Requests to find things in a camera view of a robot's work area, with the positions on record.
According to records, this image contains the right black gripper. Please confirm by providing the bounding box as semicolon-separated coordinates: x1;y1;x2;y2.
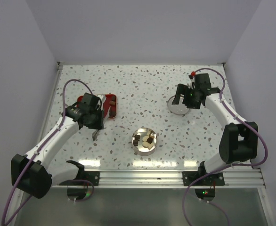
172;83;201;109

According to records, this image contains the dark round chocolate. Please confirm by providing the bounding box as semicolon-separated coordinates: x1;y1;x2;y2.
147;137;153;144

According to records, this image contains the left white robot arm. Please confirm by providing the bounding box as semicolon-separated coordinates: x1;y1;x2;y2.
11;93;106;199

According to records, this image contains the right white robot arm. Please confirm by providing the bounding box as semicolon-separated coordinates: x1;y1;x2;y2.
172;73;258;185

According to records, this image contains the dark chocolate near tray edge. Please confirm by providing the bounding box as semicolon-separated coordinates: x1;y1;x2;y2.
109;111;116;118

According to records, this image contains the round silver tin lid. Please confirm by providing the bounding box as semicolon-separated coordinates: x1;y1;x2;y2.
167;96;190;115

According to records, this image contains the red rectangular tray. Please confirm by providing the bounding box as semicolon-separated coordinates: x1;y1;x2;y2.
73;93;117;122

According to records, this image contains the round silver tin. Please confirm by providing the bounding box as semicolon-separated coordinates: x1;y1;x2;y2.
131;127;158;156

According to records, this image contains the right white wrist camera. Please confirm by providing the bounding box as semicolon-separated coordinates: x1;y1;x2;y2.
188;71;196;89

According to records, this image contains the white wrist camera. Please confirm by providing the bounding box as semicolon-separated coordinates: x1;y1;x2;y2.
188;71;196;89
96;94;106;107

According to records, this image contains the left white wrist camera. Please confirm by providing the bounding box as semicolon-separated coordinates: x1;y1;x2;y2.
96;94;106;107

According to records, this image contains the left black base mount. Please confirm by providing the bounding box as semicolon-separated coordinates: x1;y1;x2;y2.
57;160;100;186

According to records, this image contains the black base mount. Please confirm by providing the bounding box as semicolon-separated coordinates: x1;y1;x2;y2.
57;160;100;186
182;161;225;186

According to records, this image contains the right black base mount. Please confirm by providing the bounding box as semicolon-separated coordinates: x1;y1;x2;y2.
182;161;225;186

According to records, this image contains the aluminium front rail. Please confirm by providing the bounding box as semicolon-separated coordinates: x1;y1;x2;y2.
50;170;263;189

